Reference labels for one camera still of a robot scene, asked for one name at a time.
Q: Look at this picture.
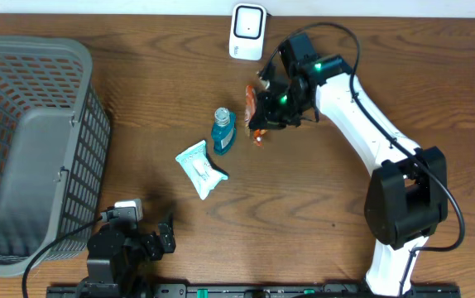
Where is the teal mouthwash bottle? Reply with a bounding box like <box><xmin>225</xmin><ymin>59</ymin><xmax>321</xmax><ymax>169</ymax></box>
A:
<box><xmin>211</xmin><ymin>107</ymin><xmax>236</xmax><ymax>155</ymax></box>

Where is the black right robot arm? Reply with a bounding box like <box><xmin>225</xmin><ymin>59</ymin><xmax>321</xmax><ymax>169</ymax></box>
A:
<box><xmin>247</xmin><ymin>33</ymin><xmax>448</xmax><ymax>296</ymax></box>

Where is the white barcode scanner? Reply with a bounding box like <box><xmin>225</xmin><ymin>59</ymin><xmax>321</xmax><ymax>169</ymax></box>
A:
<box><xmin>228</xmin><ymin>3</ymin><xmax>267</xmax><ymax>60</ymax></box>

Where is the pale green tissue pack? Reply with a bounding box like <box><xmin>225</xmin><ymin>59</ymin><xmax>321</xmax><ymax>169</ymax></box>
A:
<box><xmin>175</xmin><ymin>140</ymin><xmax>228</xmax><ymax>200</ymax></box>

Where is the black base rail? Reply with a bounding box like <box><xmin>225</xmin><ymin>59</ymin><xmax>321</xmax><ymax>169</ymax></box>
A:
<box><xmin>46</xmin><ymin>283</ymin><xmax>462</xmax><ymax>298</ymax></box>

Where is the red orange candy bar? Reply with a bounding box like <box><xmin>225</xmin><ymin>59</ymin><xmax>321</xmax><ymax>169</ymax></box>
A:
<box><xmin>244</xmin><ymin>85</ymin><xmax>267</xmax><ymax>147</ymax></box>

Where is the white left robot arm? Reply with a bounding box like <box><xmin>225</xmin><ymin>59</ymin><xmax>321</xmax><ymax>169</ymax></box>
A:
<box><xmin>76</xmin><ymin>209</ymin><xmax>176</xmax><ymax>297</ymax></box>

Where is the grey plastic shopping basket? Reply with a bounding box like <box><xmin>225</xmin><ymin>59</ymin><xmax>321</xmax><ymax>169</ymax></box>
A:
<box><xmin>0</xmin><ymin>36</ymin><xmax>111</xmax><ymax>276</ymax></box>

